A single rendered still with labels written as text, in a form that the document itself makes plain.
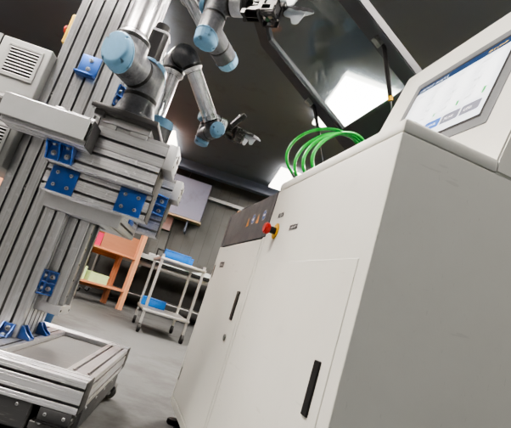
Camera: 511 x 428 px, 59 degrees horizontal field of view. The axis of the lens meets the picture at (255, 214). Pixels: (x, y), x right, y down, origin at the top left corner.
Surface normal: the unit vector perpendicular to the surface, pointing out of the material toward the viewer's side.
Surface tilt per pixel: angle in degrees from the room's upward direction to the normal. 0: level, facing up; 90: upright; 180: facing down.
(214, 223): 90
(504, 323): 90
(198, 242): 90
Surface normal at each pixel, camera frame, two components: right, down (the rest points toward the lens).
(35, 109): 0.13, -0.17
